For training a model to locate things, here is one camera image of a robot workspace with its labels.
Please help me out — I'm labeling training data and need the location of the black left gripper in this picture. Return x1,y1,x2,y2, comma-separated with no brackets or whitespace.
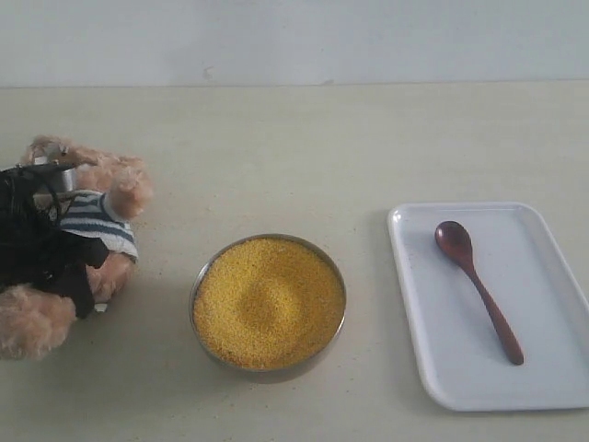
1,157,109,319

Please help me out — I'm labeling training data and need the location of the tan teddy bear striped shirt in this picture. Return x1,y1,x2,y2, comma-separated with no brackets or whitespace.
1,135,153,360

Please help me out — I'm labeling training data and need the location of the dark brown wooden spoon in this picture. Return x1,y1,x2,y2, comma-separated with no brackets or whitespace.
434,220,525,366

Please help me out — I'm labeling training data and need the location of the steel bowl of yellow millet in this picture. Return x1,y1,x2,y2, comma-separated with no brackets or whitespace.
190,233,347,383

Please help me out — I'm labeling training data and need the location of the white rectangular plastic tray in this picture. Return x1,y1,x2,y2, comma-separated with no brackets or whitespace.
387,202,588,412

